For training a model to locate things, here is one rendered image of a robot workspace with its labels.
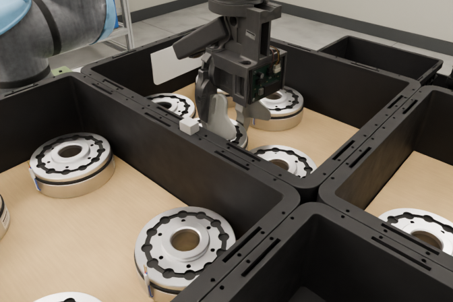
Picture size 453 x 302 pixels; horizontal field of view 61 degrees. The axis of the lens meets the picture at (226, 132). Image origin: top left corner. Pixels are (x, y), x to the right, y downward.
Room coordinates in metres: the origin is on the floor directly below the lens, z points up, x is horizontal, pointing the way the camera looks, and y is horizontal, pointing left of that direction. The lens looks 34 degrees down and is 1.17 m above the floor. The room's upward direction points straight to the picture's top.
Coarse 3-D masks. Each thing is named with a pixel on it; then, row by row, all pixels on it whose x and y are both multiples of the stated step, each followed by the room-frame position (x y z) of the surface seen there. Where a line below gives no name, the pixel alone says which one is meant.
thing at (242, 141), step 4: (196, 120) 0.49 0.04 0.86; (232, 120) 0.49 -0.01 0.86; (200, 124) 0.48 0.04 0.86; (236, 124) 0.48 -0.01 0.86; (240, 124) 0.48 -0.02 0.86; (236, 128) 0.47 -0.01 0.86; (240, 128) 0.46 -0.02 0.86; (244, 128) 0.46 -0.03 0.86; (236, 132) 0.45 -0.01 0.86; (240, 132) 0.45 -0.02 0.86; (244, 132) 0.45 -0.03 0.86; (236, 136) 0.45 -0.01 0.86; (240, 136) 0.45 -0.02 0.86; (244, 136) 0.44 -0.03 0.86; (232, 140) 0.43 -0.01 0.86; (236, 140) 0.44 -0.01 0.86; (240, 140) 0.43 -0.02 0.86; (244, 140) 0.43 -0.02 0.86; (240, 144) 0.42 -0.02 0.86; (244, 144) 0.43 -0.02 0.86
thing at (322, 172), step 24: (144, 48) 0.60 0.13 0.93; (288, 48) 0.61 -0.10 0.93; (384, 72) 0.51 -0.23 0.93; (408, 96) 0.44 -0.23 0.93; (384, 120) 0.38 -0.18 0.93; (216, 144) 0.33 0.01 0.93; (360, 144) 0.33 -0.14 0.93; (264, 168) 0.29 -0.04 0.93; (336, 168) 0.29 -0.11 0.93; (312, 192) 0.26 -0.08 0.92
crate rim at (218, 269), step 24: (72, 72) 0.51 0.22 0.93; (0, 96) 0.44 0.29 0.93; (120, 96) 0.44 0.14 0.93; (144, 120) 0.39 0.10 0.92; (168, 120) 0.38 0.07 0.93; (192, 144) 0.33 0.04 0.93; (240, 168) 0.29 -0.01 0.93; (288, 192) 0.26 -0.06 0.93; (264, 216) 0.23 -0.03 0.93; (240, 240) 0.20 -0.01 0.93; (216, 264) 0.18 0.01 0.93; (192, 288) 0.16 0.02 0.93
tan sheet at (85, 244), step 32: (0, 192) 0.36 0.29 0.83; (32, 192) 0.36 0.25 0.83; (96, 192) 0.36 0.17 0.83; (128, 192) 0.36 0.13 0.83; (160, 192) 0.36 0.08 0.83; (32, 224) 0.31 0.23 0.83; (64, 224) 0.31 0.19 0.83; (96, 224) 0.31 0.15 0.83; (128, 224) 0.31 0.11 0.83; (0, 256) 0.27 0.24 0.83; (32, 256) 0.27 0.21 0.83; (64, 256) 0.27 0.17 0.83; (96, 256) 0.27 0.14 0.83; (128, 256) 0.27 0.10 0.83; (0, 288) 0.23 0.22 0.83; (32, 288) 0.23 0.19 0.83; (64, 288) 0.23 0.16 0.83; (96, 288) 0.23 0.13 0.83; (128, 288) 0.23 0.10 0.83
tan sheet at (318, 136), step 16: (192, 96) 0.62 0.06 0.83; (304, 112) 0.56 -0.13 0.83; (256, 128) 0.51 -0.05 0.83; (304, 128) 0.51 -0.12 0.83; (320, 128) 0.51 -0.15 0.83; (336, 128) 0.51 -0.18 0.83; (352, 128) 0.51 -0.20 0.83; (256, 144) 0.47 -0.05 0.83; (272, 144) 0.47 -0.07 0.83; (288, 144) 0.47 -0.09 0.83; (304, 144) 0.47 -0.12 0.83; (320, 144) 0.47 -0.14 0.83; (336, 144) 0.47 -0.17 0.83; (320, 160) 0.43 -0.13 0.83
